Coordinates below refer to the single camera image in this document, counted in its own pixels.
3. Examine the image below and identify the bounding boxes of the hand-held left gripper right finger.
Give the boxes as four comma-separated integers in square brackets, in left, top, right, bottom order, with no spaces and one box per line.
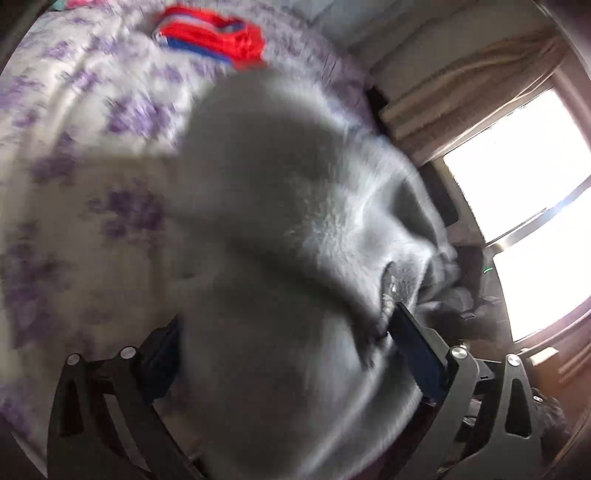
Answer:
[388,302,543,480]

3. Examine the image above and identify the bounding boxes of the beige checked curtain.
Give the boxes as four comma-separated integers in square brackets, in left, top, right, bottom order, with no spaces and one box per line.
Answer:
[378,27,570,163]

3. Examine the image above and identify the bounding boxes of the bright window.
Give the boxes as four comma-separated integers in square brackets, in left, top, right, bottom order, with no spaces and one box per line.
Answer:
[442,87,591,343]

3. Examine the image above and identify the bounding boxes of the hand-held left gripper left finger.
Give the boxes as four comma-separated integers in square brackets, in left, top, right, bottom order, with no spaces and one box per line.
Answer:
[46,318,204,480]

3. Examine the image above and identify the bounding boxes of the red shorts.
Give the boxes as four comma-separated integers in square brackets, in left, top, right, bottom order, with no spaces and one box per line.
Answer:
[154,4,267,70]

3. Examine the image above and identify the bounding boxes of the purple floral bed sheet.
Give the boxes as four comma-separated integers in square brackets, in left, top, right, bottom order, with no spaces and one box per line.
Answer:
[0,0,375,439]

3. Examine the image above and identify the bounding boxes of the grey fleece pants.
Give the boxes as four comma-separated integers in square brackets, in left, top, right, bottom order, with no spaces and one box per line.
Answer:
[166,69,462,480]

